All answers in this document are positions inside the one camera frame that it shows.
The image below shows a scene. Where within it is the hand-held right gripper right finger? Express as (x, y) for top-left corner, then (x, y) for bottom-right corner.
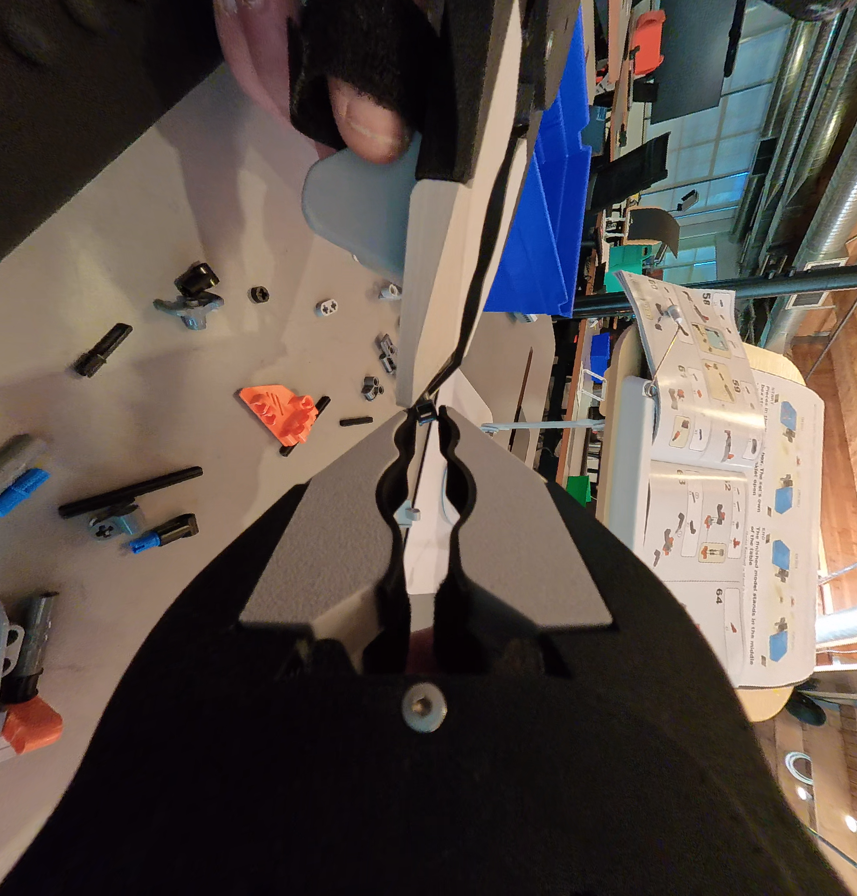
(432, 405), (617, 674)

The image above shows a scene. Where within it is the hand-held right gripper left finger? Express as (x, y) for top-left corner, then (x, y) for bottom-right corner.
(238, 412), (421, 674)

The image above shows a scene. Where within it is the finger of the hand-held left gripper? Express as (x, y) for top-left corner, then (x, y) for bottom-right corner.
(397, 7), (536, 407)
(434, 118), (543, 403)

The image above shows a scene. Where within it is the black pin blue end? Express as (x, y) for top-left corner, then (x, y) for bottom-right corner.
(129, 513), (200, 555)

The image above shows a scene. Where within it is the person's left hand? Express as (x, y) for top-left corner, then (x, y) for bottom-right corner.
(215, 0), (410, 165)

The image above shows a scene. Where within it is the blue plastic bin white tag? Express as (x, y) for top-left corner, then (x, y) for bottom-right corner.
(484, 140), (576, 316)

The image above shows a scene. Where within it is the white book stand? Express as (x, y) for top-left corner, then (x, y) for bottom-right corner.
(404, 301), (828, 722)

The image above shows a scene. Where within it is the orange studded wedge plate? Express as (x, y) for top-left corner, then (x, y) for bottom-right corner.
(239, 385), (316, 445)

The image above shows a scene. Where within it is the long black axle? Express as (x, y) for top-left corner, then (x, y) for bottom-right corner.
(57, 465), (204, 520)

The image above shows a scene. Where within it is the grey axle connector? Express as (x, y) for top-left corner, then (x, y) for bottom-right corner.
(89, 504), (146, 541)

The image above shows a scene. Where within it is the instruction booklet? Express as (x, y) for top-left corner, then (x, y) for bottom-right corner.
(613, 272), (826, 690)

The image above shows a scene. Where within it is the black bush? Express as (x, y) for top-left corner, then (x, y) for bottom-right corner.
(174, 262), (221, 295)

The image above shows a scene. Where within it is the grey cross connector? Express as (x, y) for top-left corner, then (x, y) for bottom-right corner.
(153, 293), (225, 330)

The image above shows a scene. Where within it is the grey orange brick assembly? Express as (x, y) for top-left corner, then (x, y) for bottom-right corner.
(0, 591), (64, 771)

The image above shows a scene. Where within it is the grey tube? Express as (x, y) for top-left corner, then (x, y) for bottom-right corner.
(0, 433), (49, 491)

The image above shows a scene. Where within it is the silver ventilation duct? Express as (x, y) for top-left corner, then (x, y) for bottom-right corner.
(732, 0), (857, 337)

